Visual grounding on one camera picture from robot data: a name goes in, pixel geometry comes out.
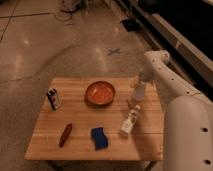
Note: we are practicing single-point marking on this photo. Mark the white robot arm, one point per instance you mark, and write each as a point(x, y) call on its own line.
point(188, 122)

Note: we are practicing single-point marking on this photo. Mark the black white eraser box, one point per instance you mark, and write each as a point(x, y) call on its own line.
point(53, 99)

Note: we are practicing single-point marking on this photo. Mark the blue sponge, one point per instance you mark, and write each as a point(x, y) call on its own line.
point(99, 138)

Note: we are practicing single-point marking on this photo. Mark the clear plastic bottle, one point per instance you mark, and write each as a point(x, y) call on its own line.
point(130, 121)

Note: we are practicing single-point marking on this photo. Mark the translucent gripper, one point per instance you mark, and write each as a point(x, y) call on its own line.
point(143, 76)

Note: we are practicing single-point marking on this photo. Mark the long white rail ledge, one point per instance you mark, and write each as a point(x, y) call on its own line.
point(187, 27)

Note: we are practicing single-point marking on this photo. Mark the white base with cables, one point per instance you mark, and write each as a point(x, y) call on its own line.
point(67, 8)

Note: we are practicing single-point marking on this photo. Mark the wooden table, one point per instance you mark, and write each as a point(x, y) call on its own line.
point(143, 144)

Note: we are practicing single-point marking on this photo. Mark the black floor mat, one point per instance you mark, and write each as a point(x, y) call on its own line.
point(131, 25)

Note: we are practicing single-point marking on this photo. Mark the orange bowl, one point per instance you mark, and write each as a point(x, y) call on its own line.
point(100, 93)

